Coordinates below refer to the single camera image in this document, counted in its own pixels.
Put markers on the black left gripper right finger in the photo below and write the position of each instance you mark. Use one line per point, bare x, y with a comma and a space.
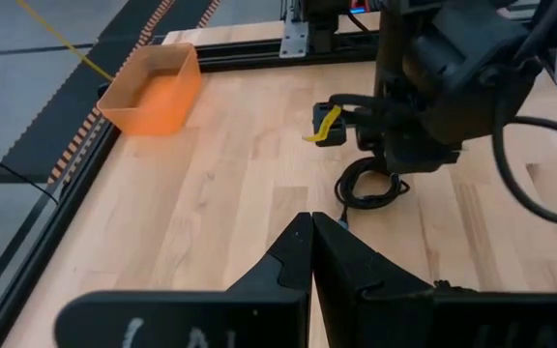
380, 314

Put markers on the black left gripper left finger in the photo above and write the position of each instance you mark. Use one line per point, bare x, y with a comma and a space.
240, 319

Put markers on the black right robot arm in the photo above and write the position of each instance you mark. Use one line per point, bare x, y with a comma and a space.
452, 58

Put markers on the orange plastic bin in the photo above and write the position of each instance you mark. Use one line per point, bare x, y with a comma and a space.
162, 106

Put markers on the silver metal base bracket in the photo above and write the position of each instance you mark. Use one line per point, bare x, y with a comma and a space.
294, 41

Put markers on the black table frame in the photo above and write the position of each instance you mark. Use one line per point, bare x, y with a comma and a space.
240, 55

